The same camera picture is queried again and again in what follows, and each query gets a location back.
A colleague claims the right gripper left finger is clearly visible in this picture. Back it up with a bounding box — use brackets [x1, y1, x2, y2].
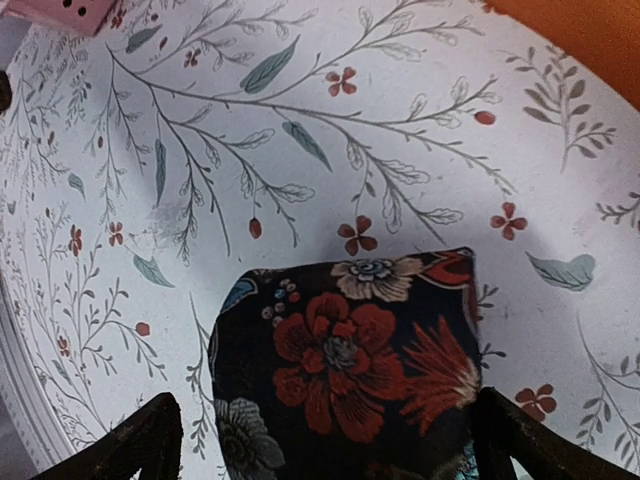
[33, 392, 183, 480]

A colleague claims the pink plastic basket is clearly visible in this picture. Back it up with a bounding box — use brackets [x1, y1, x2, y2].
[1, 0, 116, 37]

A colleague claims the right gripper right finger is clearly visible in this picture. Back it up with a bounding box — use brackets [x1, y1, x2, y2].
[470, 387, 637, 480]

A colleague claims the orange wooden compartment tray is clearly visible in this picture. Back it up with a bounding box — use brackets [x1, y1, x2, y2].
[487, 0, 639, 108]

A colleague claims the dark floral tie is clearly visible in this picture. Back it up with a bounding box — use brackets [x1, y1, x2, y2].
[209, 248, 481, 479]

